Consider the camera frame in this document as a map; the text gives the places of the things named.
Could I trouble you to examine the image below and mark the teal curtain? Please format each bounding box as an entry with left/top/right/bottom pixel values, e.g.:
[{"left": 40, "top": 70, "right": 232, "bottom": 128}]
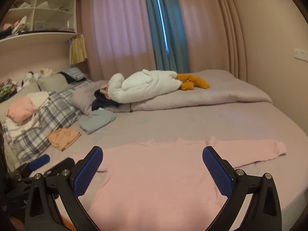
[{"left": 142, "top": 0, "right": 188, "bottom": 74}]

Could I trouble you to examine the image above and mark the folded pink garment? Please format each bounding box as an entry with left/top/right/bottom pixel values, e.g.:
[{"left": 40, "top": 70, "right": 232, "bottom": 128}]
[{"left": 5, "top": 98, "right": 38, "bottom": 126}]

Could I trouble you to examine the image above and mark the bed with grey sheet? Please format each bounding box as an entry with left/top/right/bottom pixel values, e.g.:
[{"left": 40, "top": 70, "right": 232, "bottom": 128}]
[{"left": 0, "top": 70, "right": 308, "bottom": 231}]

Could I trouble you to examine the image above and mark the white knit garment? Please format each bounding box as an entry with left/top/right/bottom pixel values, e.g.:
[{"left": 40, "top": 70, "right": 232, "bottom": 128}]
[{"left": 26, "top": 92, "right": 51, "bottom": 109}]

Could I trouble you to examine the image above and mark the white goose plush toy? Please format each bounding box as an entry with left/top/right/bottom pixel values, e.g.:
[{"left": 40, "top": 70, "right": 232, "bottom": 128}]
[{"left": 107, "top": 69, "right": 210, "bottom": 103}]

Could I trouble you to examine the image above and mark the white shelf unit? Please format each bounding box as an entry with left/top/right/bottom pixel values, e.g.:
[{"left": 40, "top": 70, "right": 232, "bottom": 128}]
[{"left": 0, "top": 0, "right": 79, "bottom": 43}]

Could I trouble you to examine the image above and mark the dark navy garment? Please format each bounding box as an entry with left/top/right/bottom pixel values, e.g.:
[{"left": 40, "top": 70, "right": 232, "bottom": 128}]
[{"left": 91, "top": 90, "right": 121, "bottom": 111}]

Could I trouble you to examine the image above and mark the black and white plush toy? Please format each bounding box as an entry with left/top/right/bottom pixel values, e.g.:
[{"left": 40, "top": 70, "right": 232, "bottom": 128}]
[{"left": 22, "top": 72, "right": 40, "bottom": 87}]

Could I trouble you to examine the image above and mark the orange garment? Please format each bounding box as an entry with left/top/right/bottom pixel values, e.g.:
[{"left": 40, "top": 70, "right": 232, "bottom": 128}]
[{"left": 48, "top": 129, "right": 82, "bottom": 151}]

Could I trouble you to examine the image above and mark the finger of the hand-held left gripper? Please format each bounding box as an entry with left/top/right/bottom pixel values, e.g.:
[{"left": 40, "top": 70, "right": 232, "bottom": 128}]
[
  {"left": 44, "top": 157, "right": 75, "bottom": 177},
  {"left": 12, "top": 154, "right": 51, "bottom": 177}
]

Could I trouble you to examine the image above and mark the blue striped pillow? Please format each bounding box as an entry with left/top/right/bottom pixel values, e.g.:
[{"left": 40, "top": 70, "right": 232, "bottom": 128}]
[{"left": 59, "top": 67, "right": 86, "bottom": 81}]

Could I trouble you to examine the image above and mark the plaid grey blanket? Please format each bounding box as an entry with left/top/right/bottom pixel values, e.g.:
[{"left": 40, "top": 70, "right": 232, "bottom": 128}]
[{"left": 2, "top": 80, "right": 93, "bottom": 159}]

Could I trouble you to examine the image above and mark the grey pillow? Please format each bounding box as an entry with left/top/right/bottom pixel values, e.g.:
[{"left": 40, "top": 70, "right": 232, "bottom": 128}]
[{"left": 37, "top": 73, "right": 70, "bottom": 92}]

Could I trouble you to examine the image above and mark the pile of clothes on shelf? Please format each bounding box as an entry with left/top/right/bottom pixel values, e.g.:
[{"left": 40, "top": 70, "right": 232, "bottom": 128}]
[{"left": 1, "top": 16, "right": 30, "bottom": 36}]

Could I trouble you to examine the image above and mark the cream plush toy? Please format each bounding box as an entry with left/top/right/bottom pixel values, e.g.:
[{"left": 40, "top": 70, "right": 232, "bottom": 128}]
[{"left": 40, "top": 68, "right": 56, "bottom": 77}]

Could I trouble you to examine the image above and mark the grey comforter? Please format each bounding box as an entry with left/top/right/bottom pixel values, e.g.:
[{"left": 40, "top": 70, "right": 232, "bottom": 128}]
[{"left": 71, "top": 70, "right": 272, "bottom": 116}]

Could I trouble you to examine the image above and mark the floral cloth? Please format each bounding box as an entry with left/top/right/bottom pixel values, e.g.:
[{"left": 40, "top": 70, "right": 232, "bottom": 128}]
[{"left": 0, "top": 78, "right": 22, "bottom": 101}]

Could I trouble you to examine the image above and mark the white striped garment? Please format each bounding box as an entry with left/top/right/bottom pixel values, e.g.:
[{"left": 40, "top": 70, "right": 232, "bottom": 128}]
[{"left": 5, "top": 115, "right": 41, "bottom": 140}]

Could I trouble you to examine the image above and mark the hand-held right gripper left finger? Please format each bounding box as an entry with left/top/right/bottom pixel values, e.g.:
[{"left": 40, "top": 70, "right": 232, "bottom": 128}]
[{"left": 25, "top": 146, "right": 104, "bottom": 231}]

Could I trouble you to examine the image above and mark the pink curtain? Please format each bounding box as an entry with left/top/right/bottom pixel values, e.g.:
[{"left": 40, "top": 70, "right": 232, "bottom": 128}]
[
  {"left": 79, "top": 0, "right": 157, "bottom": 80},
  {"left": 173, "top": 0, "right": 237, "bottom": 79}
]

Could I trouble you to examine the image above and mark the yellow pleated cloth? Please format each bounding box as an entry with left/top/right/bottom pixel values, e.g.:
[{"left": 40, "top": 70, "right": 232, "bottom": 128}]
[{"left": 69, "top": 36, "right": 88, "bottom": 65}]

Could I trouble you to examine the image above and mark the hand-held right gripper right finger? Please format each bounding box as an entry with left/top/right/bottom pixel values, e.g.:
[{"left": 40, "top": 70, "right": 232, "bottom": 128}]
[{"left": 202, "top": 146, "right": 282, "bottom": 231}]

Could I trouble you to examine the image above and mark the white wall socket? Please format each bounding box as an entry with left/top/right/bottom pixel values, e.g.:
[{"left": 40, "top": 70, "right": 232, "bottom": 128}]
[{"left": 293, "top": 48, "right": 308, "bottom": 62}]

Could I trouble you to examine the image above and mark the pink striped sweater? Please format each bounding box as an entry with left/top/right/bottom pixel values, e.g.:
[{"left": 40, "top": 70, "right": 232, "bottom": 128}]
[{"left": 52, "top": 136, "right": 288, "bottom": 231}]

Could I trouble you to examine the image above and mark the folded grey-blue garment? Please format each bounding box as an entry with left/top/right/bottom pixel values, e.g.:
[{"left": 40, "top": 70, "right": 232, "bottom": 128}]
[{"left": 79, "top": 109, "right": 117, "bottom": 135}]

